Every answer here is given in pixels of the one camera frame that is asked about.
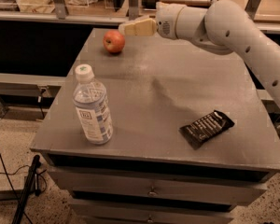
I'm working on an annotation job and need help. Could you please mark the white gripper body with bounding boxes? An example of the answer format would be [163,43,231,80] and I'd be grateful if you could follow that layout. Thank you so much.
[155,2,186,40]

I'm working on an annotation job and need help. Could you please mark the red apple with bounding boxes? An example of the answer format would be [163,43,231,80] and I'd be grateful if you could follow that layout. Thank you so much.
[103,30,125,54]

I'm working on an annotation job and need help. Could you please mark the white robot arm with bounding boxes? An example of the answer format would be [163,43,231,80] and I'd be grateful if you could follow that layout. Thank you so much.
[119,0,280,109]

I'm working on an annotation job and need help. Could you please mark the clear plastic water bottle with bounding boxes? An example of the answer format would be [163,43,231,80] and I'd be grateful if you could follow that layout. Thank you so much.
[73,64,113,145]

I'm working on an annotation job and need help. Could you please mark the grey metal railing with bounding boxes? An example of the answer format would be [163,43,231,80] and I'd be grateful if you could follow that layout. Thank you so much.
[0,0,280,34]

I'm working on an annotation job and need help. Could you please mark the black snack wrapper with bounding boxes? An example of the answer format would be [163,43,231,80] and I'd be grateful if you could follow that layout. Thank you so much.
[179,110,234,149]

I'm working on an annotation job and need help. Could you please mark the grey low bench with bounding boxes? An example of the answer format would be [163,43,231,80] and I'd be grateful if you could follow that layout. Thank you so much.
[0,73,65,119]

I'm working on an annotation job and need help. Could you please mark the upper drawer knob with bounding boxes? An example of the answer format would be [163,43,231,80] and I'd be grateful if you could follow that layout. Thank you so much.
[147,186,158,197]

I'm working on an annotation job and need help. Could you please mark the drawer knob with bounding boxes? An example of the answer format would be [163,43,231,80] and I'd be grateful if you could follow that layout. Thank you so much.
[147,215,154,224]
[147,186,158,197]

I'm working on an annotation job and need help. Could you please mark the lower drawer knob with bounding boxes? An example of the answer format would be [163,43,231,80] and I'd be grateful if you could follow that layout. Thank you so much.
[147,215,154,224]

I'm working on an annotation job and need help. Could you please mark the black tripod leg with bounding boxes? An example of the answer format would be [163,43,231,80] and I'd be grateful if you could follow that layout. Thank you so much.
[12,155,41,224]

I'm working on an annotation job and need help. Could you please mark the black floor cable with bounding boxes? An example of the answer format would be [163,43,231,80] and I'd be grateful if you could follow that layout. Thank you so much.
[0,132,47,224]

